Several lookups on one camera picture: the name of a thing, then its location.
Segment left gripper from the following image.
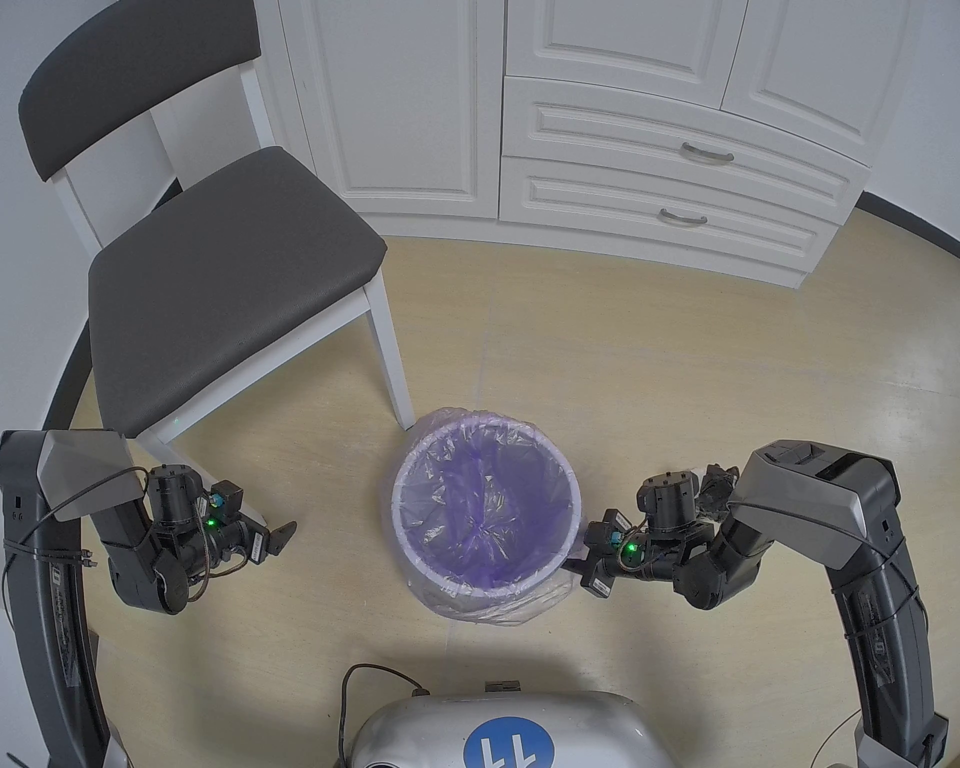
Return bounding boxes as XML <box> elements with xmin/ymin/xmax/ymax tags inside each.
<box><xmin>217</xmin><ymin>519</ymin><xmax>299</xmax><ymax>567</ymax></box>

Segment white trash bin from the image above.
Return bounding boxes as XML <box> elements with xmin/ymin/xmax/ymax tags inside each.
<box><xmin>391</xmin><ymin>411</ymin><xmax>582</xmax><ymax>595</ymax></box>

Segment white chair grey cushions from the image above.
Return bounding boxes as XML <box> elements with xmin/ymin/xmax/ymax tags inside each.
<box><xmin>16</xmin><ymin>0</ymin><xmax>416</xmax><ymax>526</ymax></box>

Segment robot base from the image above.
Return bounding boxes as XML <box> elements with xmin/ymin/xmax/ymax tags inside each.
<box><xmin>352</xmin><ymin>678</ymin><xmax>676</xmax><ymax>768</ymax></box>

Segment white wardrobe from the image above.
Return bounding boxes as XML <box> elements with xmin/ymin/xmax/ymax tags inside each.
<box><xmin>255</xmin><ymin>0</ymin><xmax>922</xmax><ymax>290</ymax></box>

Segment crumpled black plastic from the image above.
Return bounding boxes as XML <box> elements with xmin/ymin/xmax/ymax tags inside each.
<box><xmin>697</xmin><ymin>463</ymin><xmax>742</xmax><ymax>519</ymax></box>

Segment purple plastic bag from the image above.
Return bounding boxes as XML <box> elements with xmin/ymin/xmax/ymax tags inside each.
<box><xmin>390</xmin><ymin>405</ymin><xmax>595</xmax><ymax>625</ymax></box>

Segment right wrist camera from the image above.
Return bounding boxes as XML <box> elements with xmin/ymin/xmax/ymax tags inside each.
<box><xmin>583</xmin><ymin>508</ymin><xmax>633</xmax><ymax>560</ymax></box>

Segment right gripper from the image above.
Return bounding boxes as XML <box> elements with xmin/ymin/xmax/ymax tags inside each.
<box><xmin>566</xmin><ymin>549</ymin><xmax>678</xmax><ymax>603</ymax></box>

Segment black cable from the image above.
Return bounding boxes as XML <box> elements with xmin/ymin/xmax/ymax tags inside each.
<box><xmin>339</xmin><ymin>663</ymin><xmax>430</xmax><ymax>768</ymax></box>

